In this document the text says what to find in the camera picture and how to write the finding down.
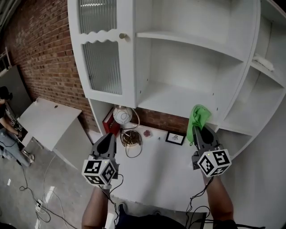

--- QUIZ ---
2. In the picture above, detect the black framed picture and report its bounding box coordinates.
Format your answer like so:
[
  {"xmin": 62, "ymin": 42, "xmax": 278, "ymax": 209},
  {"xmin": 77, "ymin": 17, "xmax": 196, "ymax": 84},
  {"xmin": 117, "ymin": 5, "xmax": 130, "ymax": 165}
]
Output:
[{"xmin": 165, "ymin": 131, "xmax": 186, "ymax": 146}]

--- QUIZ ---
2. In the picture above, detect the globe table lamp brass base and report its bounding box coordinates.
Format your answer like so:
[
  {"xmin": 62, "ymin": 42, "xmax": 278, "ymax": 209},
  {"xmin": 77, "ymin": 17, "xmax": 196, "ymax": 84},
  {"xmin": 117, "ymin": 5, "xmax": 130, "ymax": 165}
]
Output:
[{"xmin": 113, "ymin": 105, "xmax": 143, "ymax": 148}]

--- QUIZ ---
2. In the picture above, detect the white panel board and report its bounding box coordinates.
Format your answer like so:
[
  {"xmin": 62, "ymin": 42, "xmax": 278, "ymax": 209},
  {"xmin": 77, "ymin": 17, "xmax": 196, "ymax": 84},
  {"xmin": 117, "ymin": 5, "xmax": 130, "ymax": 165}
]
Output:
[{"xmin": 17, "ymin": 97, "xmax": 84, "ymax": 155}]

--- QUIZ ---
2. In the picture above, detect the black floor cable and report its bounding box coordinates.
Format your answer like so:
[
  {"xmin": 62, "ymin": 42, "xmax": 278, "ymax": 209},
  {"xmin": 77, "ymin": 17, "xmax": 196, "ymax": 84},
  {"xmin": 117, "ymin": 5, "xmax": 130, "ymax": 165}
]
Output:
[{"xmin": 19, "ymin": 164, "xmax": 76, "ymax": 229}]

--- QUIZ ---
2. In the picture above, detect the white shelf cabinet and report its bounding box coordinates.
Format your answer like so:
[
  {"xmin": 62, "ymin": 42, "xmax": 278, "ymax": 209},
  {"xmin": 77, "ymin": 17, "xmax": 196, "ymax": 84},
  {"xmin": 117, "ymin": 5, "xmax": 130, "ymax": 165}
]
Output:
[{"xmin": 67, "ymin": 0, "xmax": 286, "ymax": 157}]

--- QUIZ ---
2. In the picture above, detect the white table top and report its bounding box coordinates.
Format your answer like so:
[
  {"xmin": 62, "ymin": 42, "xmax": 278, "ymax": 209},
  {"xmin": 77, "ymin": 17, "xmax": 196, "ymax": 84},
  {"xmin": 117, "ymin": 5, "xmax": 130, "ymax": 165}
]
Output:
[{"xmin": 88, "ymin": 122, "xmax": 257, "ymax": 215}]

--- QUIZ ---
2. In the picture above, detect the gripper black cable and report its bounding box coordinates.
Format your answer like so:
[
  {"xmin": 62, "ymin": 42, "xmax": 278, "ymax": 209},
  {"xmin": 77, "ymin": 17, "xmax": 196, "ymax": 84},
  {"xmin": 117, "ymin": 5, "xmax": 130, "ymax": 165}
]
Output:
[
  {"xmin": 185, "ymin": 176, "xmax": 213, "ymax": 229},
  {"xmin": 101, "ymin": 174, "xmax": 124, "ymax": 229}
]

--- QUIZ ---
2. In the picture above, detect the lamp cable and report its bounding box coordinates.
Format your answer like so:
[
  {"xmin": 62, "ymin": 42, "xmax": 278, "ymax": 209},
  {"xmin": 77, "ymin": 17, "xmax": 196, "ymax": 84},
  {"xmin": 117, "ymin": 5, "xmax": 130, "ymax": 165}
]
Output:
[{"xmin": 124, "ymin": 143, "xmax": 143, "ymax": 158}]

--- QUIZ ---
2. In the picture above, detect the person's left forearm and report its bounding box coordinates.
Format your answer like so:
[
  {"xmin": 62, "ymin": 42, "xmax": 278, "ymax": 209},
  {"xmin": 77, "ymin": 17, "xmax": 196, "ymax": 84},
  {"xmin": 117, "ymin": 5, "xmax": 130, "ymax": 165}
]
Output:
[{"xmin": 81, "ymin": 187, "xmax": 113, "ymax": 229}]

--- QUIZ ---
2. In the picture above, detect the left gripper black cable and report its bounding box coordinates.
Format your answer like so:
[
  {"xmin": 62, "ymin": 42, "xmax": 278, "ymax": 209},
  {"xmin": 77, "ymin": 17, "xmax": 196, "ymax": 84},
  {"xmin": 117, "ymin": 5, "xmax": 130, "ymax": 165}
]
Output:
[{"xmin": 101, "ymin": 174, "xmax": 124, "ymax": 229}]

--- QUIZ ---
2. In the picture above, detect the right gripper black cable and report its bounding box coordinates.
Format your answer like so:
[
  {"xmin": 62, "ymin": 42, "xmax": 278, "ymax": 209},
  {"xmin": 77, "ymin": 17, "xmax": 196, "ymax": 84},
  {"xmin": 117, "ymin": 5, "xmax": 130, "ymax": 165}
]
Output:
[{"xmin": 185, "ymin": 176, "xmax": 213, "ymax": 229}]

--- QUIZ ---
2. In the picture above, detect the person's black clothing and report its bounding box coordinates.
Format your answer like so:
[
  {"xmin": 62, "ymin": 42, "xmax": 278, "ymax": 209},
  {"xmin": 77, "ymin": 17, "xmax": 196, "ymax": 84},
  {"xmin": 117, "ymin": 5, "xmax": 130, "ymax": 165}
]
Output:
[{"xmin": 116, "ymin": 202, "xmax": 246, "ymax": 229}]

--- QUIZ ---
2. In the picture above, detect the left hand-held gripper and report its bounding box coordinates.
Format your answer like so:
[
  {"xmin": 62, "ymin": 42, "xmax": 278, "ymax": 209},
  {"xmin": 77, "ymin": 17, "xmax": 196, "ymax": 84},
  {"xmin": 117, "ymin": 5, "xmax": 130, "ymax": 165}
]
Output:
[{"xmin": 82, "ymin": 133, "xmax": 120, "ymax": 190}]

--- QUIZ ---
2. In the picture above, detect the white fluffy cloth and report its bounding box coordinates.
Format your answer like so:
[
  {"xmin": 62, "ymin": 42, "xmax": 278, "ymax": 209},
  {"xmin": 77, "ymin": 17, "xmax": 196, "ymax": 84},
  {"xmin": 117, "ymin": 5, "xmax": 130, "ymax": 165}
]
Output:
[{"xmin": 252, "ymin": 53, "xmax": 275, "ymax": 72}]

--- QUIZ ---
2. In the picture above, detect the white ribbed glass cabinet door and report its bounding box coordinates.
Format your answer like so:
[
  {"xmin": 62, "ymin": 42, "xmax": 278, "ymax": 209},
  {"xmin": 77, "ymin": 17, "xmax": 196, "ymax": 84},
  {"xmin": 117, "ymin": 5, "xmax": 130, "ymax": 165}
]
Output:
[{"xmin": 67, "ymin": 0, "xmax": 137, "ymax": 108}]

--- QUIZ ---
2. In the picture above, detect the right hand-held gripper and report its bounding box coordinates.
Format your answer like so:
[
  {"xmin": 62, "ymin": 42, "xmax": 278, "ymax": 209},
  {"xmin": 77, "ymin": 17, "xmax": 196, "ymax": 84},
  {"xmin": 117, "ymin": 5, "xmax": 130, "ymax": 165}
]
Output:
[{"xmin": 191, "ymin": 125, "xmax": 232, "ymax": 178}]

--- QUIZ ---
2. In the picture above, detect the grey panel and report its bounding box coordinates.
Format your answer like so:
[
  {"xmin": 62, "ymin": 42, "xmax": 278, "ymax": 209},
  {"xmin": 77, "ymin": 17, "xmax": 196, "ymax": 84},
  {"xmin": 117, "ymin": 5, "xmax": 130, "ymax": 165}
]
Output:
[{"xmin": 0, "ymin": 64, "xmax": 32, "ymax": 117}]

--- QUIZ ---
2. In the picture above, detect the red book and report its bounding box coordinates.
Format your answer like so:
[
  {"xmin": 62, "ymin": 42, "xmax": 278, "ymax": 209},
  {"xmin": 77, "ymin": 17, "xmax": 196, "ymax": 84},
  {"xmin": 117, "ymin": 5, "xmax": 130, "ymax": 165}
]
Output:
[{"xmin": 102, "ymin": 109, "xmax": 122, "ymax": 138}]

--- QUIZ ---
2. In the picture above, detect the green cloth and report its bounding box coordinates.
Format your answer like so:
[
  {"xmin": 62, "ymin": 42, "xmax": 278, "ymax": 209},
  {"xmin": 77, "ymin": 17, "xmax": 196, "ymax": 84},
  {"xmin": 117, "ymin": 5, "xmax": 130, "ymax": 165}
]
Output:
[{"xmin": 186, "ymin": 104, "xmax": 212, "ymax": 146}]

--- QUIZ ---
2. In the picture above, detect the person's right forearm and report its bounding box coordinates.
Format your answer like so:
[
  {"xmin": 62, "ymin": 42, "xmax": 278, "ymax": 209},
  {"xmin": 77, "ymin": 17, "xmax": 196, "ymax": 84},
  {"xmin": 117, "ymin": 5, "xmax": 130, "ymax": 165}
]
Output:
[{"xmin": 202, "ymin": 174, "xmax": 234, "ymax": 225}]

